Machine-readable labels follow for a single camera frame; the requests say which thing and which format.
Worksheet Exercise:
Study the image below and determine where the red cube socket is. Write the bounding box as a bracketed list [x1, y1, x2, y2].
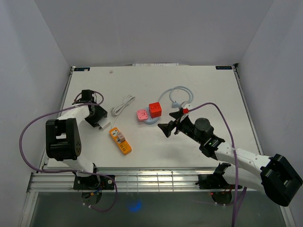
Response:
[149, 102, 162, 118]

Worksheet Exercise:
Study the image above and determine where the blue corner label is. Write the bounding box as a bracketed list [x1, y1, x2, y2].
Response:
[73, 67, 90, 71]
[215, 66, 232, 70]

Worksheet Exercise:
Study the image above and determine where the aluminium frame rail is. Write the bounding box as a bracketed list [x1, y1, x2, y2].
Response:
[27, 170, 284, 193]

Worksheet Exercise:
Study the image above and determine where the orange power strip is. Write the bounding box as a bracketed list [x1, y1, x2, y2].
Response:
[109, 127, 132, 155]

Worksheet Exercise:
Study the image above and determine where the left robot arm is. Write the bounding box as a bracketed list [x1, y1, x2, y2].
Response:
[45, 89, 110, 189]

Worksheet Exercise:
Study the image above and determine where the white power strip cord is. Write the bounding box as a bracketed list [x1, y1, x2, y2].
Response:
[110, 95, 136, 130]

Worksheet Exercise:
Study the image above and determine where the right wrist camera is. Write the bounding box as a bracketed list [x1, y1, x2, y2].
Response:
[179, 101, 191, 116]

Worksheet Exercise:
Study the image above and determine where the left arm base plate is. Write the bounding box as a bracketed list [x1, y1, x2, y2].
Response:
[73, 175, 115, 190]

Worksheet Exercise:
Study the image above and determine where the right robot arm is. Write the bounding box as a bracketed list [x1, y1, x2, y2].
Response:
[158, 110, 303, 207]

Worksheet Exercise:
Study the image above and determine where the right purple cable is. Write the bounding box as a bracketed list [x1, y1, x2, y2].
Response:
[187, 102, 248, 227]

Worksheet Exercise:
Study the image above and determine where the brown pink charger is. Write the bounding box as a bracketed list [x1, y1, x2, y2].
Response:
[117, 132, 125, 143]

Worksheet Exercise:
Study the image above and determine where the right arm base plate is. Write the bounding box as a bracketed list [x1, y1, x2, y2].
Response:
[195, 174, 233, 189]

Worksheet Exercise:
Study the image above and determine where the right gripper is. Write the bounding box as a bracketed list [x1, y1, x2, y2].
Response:
[157, 111, 203, 144]

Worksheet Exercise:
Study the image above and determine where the right blue corner label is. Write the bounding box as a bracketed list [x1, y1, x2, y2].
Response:
[215, 66, 232, 70]

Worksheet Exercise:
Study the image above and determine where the round blue power socket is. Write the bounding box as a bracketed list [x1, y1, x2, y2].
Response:
[143, 107, 159, 125]

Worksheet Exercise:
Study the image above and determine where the pink plug adapter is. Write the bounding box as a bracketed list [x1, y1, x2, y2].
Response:
[136, 109, 149, 122]

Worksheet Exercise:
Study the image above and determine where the left blue corner label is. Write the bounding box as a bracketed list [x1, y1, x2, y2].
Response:
[73, 67, 90, 71]

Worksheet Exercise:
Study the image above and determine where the light blue cord with plug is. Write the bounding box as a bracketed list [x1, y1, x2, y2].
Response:
[158, 86, 194, 109]

